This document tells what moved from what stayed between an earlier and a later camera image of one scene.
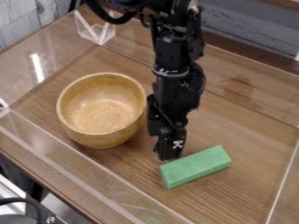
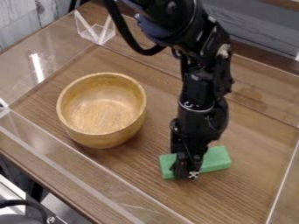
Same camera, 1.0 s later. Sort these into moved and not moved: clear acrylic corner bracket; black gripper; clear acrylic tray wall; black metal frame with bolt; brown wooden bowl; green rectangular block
Moved: green rectangular block; black gripper
Not moved: clear acrylic tray wall; clear acrylic corner bracket; brown wooden bowl; black metal frame with bolt
